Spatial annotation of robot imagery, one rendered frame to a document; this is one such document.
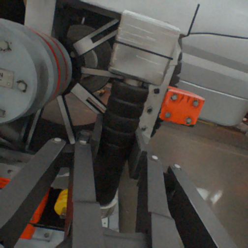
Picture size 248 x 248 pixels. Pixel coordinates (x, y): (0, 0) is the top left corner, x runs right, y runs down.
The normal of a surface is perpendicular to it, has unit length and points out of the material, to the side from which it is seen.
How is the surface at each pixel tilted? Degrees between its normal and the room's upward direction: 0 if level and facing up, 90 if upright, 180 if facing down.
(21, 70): 90
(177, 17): 90
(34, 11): 90
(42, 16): 90
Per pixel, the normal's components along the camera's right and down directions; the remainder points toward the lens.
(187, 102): 0.05, 0.34
